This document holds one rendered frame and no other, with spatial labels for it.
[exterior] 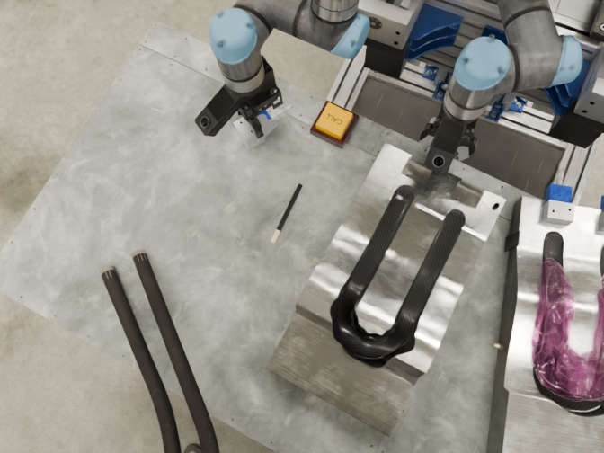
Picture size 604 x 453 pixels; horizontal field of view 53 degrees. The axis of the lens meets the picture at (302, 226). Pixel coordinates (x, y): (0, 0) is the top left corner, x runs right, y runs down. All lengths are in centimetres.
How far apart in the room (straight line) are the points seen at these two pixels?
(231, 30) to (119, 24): 160
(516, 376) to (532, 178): 95
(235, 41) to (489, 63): 39
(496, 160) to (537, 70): 101
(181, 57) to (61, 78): 112
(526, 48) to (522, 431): 64
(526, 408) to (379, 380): 26
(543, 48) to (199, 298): 78
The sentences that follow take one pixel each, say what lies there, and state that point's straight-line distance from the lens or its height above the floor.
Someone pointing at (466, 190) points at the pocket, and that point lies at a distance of 125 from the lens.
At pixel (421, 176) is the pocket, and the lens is 124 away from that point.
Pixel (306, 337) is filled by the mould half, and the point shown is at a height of 86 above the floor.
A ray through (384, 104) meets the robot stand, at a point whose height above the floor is 21.
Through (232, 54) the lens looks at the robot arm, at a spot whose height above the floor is 118.
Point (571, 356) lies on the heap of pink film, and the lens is 121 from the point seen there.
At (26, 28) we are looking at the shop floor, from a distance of 270.
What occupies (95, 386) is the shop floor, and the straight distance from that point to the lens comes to 217.
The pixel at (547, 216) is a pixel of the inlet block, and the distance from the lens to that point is 126.
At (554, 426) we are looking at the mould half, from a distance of 118.
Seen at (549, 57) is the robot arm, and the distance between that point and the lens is 103.
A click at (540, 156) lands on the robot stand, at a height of 21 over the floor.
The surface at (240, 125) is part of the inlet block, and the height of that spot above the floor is 85.
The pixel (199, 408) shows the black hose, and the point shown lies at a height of 91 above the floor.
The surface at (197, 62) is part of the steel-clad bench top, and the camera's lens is 145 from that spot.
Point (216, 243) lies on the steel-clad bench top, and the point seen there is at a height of 80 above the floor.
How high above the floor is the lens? 202
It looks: 75 degrees down
